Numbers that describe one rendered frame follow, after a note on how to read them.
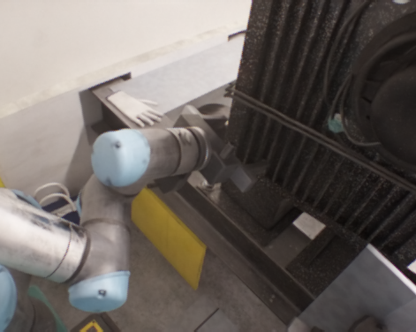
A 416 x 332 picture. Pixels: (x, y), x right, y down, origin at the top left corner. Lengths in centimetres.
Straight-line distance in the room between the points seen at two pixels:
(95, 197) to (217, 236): 79
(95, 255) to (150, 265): 121
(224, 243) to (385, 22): 92
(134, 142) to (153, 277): 122
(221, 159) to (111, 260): 23
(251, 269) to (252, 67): 75
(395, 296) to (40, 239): 51
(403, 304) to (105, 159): 49
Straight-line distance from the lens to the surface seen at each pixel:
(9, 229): 41
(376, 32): 56
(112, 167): 45
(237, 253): 123
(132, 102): 133
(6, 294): 61
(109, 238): 48
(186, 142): 52
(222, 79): 151
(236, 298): 162
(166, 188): 59
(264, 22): 64
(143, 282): 162
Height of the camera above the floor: 150
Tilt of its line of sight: 48 degrees down
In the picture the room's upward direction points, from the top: 9 degrees clockwise
